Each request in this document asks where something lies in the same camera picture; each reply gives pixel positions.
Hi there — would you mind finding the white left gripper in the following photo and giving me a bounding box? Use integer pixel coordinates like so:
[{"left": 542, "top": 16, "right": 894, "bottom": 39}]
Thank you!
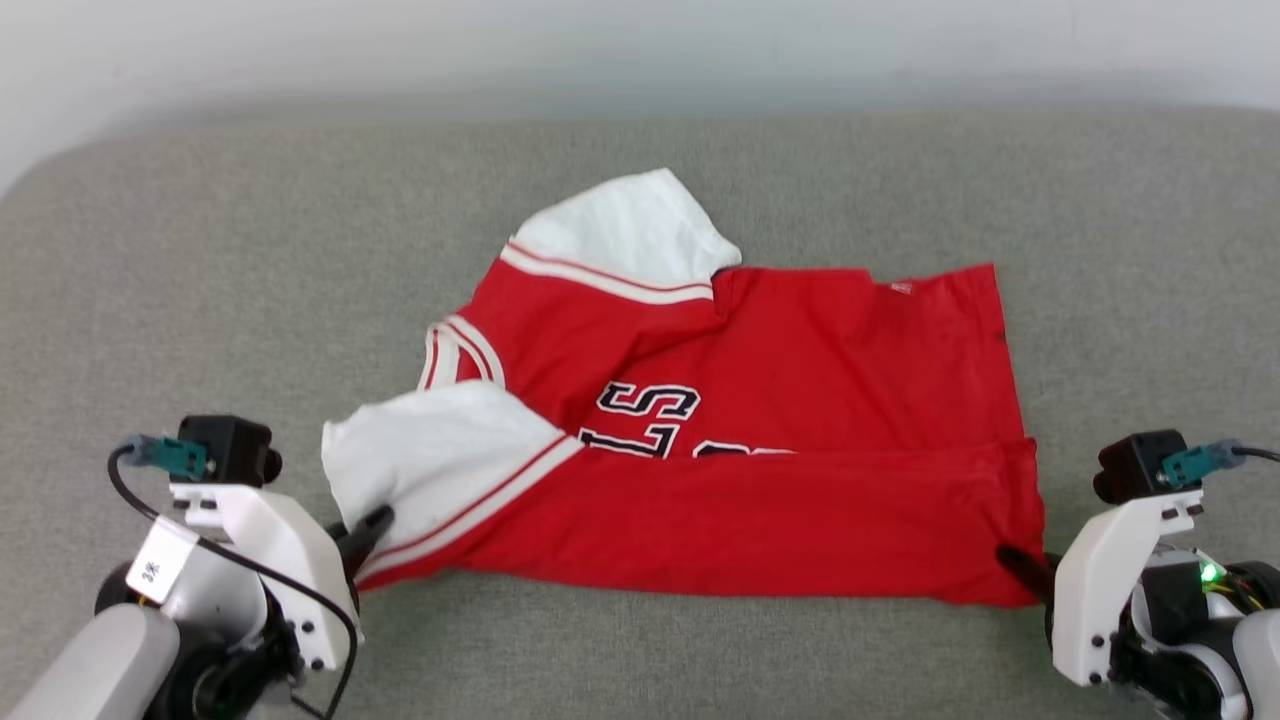
[{"left": 168, "top": 483, "right": 397, "bottom": 672}]

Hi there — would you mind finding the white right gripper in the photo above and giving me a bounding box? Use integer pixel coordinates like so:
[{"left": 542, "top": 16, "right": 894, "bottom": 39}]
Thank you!
[{"left": 995, "top": 489, "right": 1203, "bottom": 687}]

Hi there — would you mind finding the red and white jersey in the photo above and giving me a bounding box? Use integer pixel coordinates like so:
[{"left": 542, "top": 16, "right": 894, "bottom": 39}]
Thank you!
[{"left": 321, "top": 168, "right": 1047, "bottom": 608}]

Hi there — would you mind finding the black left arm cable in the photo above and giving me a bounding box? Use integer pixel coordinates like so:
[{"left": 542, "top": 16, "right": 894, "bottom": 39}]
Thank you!
[{"left": 107, "top": 434, "right": 360, "bottom": 720}]

